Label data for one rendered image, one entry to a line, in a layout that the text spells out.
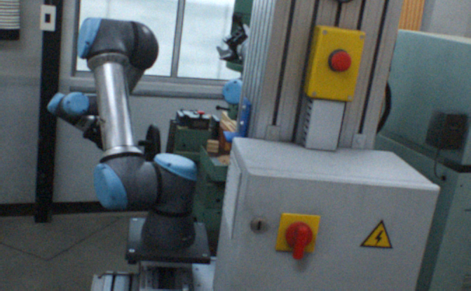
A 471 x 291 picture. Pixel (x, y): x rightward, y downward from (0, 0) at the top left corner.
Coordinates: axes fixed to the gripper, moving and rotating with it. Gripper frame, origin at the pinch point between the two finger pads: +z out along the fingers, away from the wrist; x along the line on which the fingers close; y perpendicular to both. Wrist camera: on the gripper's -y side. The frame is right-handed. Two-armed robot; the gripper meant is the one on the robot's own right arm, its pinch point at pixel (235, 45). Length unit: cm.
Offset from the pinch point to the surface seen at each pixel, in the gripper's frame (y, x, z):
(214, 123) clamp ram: -22.7, 23.6, 12.3
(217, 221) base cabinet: -46, 46, -10
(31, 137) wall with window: -4, 110, 131
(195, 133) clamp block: -19.2, 31.6, 6.5
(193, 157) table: -25.2, 38.2, 4.4
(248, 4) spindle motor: 7.3, -13.4, 5.5
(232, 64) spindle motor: -7.5, 4.3, 8.1
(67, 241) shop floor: -56, 129, 101
